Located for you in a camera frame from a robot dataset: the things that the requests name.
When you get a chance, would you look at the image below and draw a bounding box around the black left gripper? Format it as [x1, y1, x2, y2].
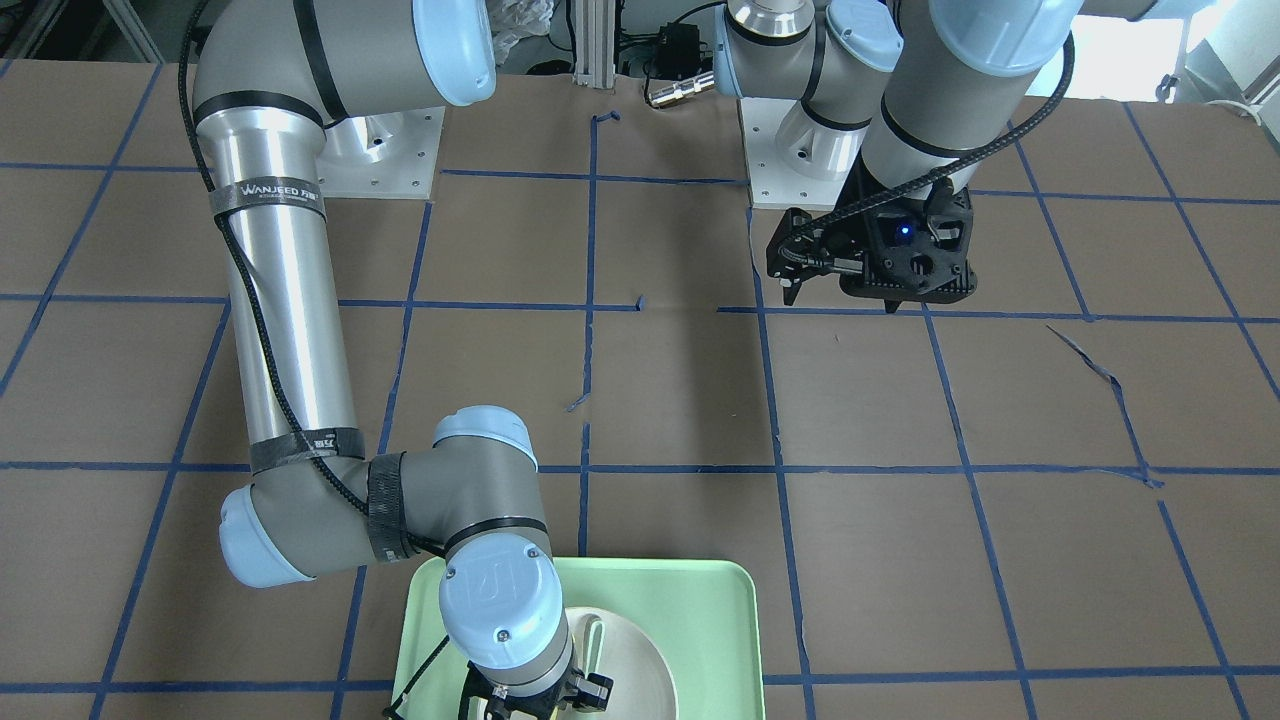
[765, 179, 977, 314]

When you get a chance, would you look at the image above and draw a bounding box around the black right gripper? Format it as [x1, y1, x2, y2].
[462, 662, 613, 719]

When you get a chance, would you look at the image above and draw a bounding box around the white round plate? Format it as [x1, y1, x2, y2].
[480, 606, 675, 720]

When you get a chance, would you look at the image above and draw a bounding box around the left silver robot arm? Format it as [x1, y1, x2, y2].
[713, 1, 1082, 313]

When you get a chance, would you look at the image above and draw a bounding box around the green plastic spoon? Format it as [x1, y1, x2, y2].
[581, 612, 605, 676]

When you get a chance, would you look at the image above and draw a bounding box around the green rectangular tray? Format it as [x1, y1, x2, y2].
[392, 557, 765, 719]

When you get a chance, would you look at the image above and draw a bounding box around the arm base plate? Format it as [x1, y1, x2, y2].
[316, 106, 445, 201]
[740, 97, 867, 211]

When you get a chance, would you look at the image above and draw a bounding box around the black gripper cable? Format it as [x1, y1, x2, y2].
[178, 0, 445, 720]

